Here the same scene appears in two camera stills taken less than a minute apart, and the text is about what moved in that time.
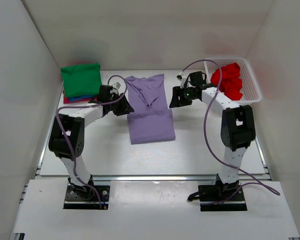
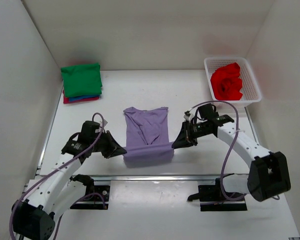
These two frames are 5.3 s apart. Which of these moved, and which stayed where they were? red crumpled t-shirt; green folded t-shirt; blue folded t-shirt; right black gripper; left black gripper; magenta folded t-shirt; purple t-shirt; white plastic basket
Moved: purple t-shirt; left black gripper; right black gripper
Stayed: green folded t-shirt; white plastic basket; blue folded t-shirt; red crumpled t-shirt; magenta folded t-shirt
